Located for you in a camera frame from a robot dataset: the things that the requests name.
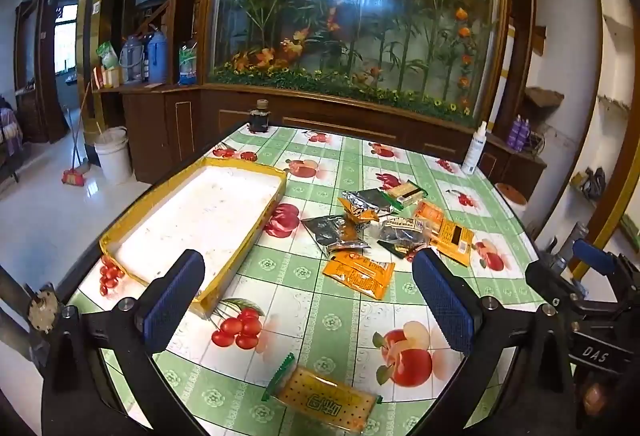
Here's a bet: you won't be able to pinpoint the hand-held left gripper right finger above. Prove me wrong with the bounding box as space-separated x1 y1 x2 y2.
411 247 588 436

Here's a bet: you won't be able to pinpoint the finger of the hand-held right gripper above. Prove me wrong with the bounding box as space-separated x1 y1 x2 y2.
525 255 588 312
572 239 621 277

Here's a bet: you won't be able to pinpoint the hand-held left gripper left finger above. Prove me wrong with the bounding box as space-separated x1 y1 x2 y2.
42 249 216 436

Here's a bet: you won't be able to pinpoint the clear packet with dark snack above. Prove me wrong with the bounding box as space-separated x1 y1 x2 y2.
377 215 433 259

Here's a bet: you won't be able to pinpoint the plain orange snack packet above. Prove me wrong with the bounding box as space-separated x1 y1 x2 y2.
322 250 396 301

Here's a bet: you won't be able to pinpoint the yellow rimmed white tray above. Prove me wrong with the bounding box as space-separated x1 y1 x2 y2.
100 157 287 317

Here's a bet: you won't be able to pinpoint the orange and silver snack packet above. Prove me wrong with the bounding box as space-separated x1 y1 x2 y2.
338 196 381 230

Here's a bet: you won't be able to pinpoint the long cracker packet green ends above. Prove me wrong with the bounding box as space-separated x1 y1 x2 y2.
261 352 383 433

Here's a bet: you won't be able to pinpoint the orange packet with dark label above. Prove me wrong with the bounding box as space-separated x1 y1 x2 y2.
430 219 475 267

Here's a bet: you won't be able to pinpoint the brown round stool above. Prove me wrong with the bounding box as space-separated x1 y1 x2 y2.
494 183 529 219

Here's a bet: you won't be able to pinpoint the green wrapped cracker packet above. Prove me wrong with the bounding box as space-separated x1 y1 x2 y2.
382 181 429 210

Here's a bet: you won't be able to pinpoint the fruit print tablecloth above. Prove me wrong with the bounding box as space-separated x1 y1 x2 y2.
65 121 548 436

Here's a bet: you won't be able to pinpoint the small metal motor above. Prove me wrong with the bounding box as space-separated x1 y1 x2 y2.
25 283 63 334

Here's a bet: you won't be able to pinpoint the dark silver snack packet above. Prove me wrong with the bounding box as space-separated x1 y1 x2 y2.
300 215 371 259

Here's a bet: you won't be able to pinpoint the white spray bottle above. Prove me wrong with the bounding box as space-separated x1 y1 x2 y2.
461 120 489 176

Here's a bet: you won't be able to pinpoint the white plastic bucket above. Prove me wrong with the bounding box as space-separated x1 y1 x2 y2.
94 126 135 184

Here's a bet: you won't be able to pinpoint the red broom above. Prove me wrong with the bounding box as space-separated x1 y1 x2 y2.
61 81 93 187

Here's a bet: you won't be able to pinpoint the brown crumpled cloth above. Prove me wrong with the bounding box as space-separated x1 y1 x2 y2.
525 86 565 109

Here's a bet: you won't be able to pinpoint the wooden cabinet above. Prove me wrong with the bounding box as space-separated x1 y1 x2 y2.
92 84 548 202

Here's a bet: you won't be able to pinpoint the dark glass bottle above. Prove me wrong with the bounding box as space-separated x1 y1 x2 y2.
248 99 272 134

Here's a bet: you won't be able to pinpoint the wooden chair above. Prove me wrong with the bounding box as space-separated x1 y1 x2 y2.
0 94 23 184

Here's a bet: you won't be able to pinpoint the red and white box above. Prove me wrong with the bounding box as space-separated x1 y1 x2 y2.
91 66 123 90

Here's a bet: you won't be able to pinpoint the large clear water bottle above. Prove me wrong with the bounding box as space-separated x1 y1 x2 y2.
178 36 201 86

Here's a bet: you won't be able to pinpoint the blue thermos flask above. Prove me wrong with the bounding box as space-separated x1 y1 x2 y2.
146 27 169 84

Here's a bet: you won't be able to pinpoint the grey thermos flask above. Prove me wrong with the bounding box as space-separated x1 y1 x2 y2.
119 35 147 84

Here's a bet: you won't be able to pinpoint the green and white bag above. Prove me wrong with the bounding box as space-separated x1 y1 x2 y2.
96 41 120 70

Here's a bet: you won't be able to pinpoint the bright window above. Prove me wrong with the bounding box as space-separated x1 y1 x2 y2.
52 4 81 74

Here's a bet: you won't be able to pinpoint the glass flower display panel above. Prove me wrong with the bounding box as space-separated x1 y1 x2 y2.
207 0 506 119

